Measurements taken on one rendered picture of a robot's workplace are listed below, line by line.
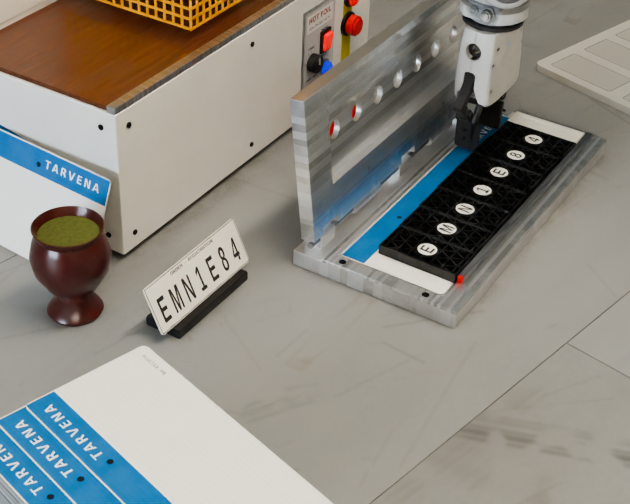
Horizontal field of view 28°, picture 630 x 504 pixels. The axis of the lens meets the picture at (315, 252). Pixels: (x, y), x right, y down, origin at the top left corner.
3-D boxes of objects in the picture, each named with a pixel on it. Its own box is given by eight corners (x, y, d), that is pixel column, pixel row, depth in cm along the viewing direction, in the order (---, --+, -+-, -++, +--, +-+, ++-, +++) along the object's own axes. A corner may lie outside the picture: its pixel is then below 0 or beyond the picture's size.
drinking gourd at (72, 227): (32, 336, 132) (22, 251, 125) (38, 287, 138) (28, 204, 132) (114, 333, 132) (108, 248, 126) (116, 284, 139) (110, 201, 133)
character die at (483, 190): (509, 220, 149) (510, 212, 148) (436, 194, 153) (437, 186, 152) (526, 202, 152) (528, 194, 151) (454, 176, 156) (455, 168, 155)
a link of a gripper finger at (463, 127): (473, 114, 154) (467, 160, 158) (484, 103, 157) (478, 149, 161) (450, 106, 156) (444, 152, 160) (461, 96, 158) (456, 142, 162)
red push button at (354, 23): (351, 42, 169) (353, 19, 167) (339, 39, 170) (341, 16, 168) (364, 33, 172) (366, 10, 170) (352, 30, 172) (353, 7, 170)
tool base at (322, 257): (454, 329, 135) (458, 302, 133) (292, 264, 144) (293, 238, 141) (603, 154, 166) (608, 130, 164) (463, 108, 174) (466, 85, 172)
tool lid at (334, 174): (303, 101, 131) (289, 98, 132) (315, 254, 141) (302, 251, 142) (485, -35, 161) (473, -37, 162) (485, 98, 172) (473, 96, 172)
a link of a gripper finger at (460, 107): (460, 93, 151) (461, 125, 155) (488, 52, 155) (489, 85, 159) (451, 91, 151) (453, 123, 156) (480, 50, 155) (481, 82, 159)
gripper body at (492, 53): (504, 31, 148) (492, 115, 154) (539, 2, 155) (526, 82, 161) (447, 15, 151) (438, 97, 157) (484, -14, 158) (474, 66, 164)
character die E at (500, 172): (525, 201, 152) (527, 193, 151) (453, 176, 156) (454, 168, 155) (542, 184, 155) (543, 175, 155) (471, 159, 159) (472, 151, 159)
